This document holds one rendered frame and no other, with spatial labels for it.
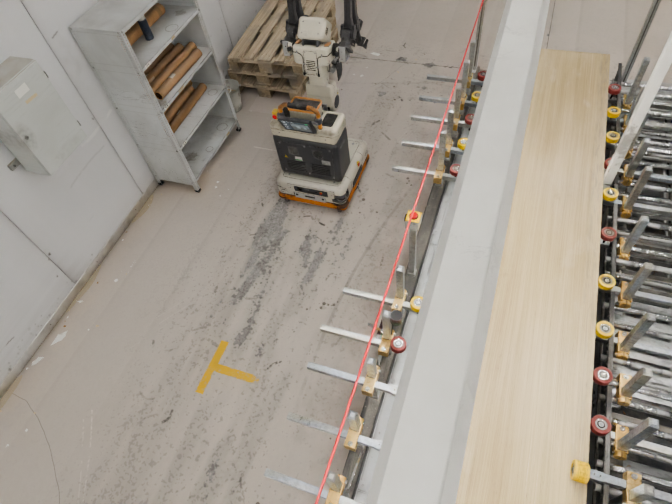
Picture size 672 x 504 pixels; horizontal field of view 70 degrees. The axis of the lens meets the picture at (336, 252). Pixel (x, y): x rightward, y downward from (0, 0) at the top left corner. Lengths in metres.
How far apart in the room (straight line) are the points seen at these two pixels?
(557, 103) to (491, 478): 2.49
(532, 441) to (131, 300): 3.05
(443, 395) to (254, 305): 3.12
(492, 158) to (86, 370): 3.49
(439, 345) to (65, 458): 3.32
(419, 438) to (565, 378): 1.86
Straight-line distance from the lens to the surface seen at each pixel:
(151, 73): 4.44
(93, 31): 3.96
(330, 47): 3.70
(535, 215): 2.98
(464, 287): 0.77
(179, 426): 3.53
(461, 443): 0.78
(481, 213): 0.86
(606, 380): 2.54
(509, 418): 2.36
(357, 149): 4.23
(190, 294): 3.97
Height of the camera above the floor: 3.11
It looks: 53 degrees down
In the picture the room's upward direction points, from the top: 11 degrees counter-clockwise
